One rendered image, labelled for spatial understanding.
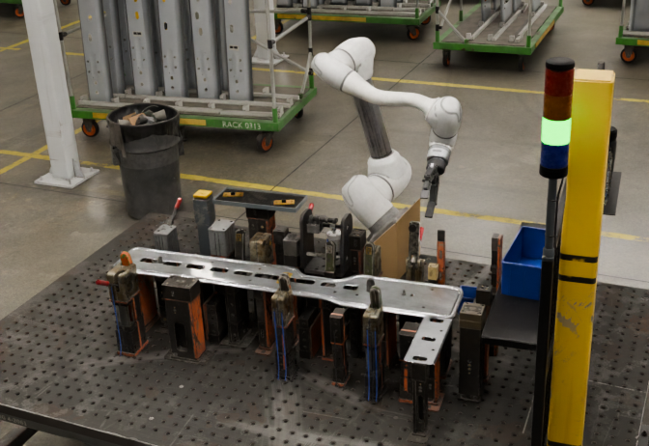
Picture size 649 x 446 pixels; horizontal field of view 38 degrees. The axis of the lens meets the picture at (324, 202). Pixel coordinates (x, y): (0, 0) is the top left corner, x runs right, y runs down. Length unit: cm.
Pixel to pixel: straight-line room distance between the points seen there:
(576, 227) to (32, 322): 240
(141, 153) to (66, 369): 279
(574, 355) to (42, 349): 212
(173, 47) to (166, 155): 185
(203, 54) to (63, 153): 149
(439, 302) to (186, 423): 98
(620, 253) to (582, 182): 348
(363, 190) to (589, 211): 171
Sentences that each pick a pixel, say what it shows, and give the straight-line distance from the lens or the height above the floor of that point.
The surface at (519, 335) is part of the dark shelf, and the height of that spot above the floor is 103.
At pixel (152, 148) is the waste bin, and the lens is 627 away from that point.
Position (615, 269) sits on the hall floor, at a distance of 579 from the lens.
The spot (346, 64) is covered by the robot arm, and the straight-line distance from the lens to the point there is 391.
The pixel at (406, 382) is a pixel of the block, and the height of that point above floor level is 78.
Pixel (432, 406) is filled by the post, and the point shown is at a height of 70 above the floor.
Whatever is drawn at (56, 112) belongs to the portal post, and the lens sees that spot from 720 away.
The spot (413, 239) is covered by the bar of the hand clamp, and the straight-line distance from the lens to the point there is 346.
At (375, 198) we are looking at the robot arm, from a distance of 408.
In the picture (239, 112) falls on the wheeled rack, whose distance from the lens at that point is 757.
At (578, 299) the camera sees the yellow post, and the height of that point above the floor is 137.
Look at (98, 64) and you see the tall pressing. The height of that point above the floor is 64.
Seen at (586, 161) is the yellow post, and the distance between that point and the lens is 249.
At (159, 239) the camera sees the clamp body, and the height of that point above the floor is 103.
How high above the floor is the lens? 270
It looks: 24 degrees down
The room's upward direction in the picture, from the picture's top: 3 degrees counter-clockwise
